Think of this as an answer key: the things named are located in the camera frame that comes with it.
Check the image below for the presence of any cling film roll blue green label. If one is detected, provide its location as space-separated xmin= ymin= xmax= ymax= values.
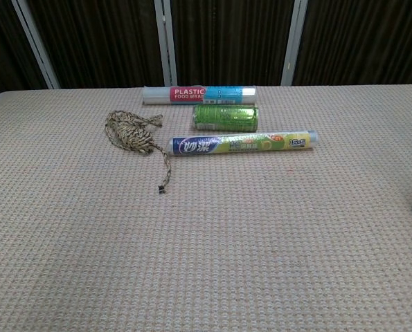
xmin=168 ymin=130 xmax=319 ymax=157

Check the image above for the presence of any plastic food wrap roll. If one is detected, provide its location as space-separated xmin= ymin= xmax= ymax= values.
xmin=142 ymin=85 xmax=257 ymax=106

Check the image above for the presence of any beige woven table mat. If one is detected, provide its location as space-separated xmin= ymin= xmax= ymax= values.
xmin=0 ymin=84 xmax=412 ymax=332

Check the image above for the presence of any dark brown curtain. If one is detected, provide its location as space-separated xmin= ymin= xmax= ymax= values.
xmin=0 ymin=0 xmax=412 ymax=99

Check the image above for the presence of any braided beige black rope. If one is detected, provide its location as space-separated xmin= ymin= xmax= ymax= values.
xmin=104 ymin=109 xmax=172 ymax=194

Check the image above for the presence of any grey metal frame post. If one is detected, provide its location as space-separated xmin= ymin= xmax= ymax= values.
xmin=280 ymin=0 xmax=310 ymax=86
xmin=153 ymin=0 xmax=178 ymax=87
xmin=10 ymin=0 xmax=61 ymax=90

